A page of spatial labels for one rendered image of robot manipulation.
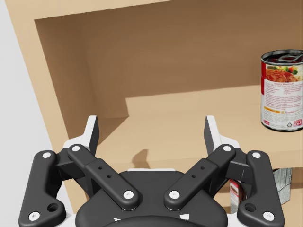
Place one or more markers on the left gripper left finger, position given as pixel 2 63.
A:
pixel 45 175

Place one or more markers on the red and white can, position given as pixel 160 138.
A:
pixel 282 89

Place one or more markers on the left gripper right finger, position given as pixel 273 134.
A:
pixel 258 175

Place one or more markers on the pale wooden shelf unit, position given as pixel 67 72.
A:
pixel 165 78

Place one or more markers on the red and white carton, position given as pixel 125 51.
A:
pixel 282 184

